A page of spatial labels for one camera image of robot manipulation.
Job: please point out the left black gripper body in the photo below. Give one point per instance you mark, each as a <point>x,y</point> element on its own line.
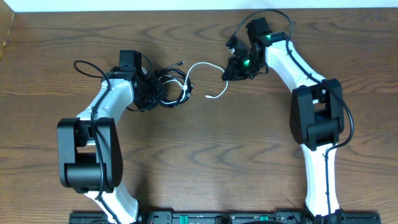
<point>150,93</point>

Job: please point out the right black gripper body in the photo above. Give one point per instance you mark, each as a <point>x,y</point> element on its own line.
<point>246,66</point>

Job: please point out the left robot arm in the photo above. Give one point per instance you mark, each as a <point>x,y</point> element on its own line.
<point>89,152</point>

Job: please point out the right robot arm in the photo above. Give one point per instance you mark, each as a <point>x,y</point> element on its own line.
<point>316,109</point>

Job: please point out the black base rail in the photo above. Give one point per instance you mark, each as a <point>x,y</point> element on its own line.
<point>278,217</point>

